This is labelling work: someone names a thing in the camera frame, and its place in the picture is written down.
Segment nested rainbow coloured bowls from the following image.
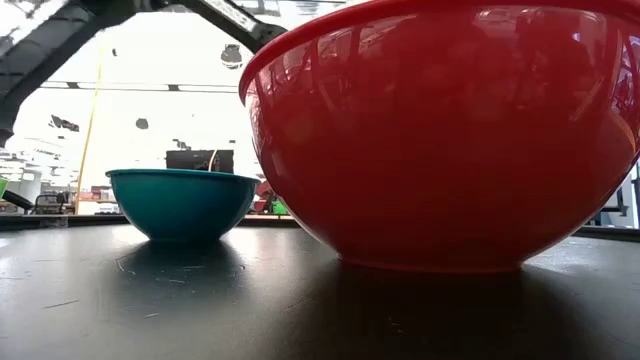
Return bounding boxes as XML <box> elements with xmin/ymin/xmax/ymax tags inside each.
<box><xmin>238</xmin><ymin>0</ymin><xmax>640</xmax><ymax>274</ymax></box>

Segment teal plastic bowl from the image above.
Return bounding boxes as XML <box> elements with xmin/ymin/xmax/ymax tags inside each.
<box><xmin>105</xmin><ymin>168</ymin><xmax>261</xmax><ymax>243</ymax></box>

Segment red and green background clutter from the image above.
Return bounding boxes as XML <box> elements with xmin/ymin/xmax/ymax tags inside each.
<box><xmin>253</xmin><ymin>179</ymin><xmax>290</xmax><ymax>217</ymax></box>

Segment black office chair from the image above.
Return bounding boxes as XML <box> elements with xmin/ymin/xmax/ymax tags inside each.
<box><xmin>30</xmin><ymin>191</ymin><xmax>70</xmax><ymax>216</ymax></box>

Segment white background furniture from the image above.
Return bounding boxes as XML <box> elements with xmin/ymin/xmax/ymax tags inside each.
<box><xmin>588</xmin><ymin>162</ymin><xmax>640</xmax><ymax>230</ymax></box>

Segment yellow extension cable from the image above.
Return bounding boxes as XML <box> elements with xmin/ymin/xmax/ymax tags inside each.
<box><xmin>74</xmin><ymin>47</ymin><xmax>105</xmax><ymax>216</ymax></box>

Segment black table frame rail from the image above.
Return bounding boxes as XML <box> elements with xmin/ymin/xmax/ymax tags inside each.
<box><xmin>0</xmin><ymin>213</ymin><xmax>302</xmax><ymax>232</ymax></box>

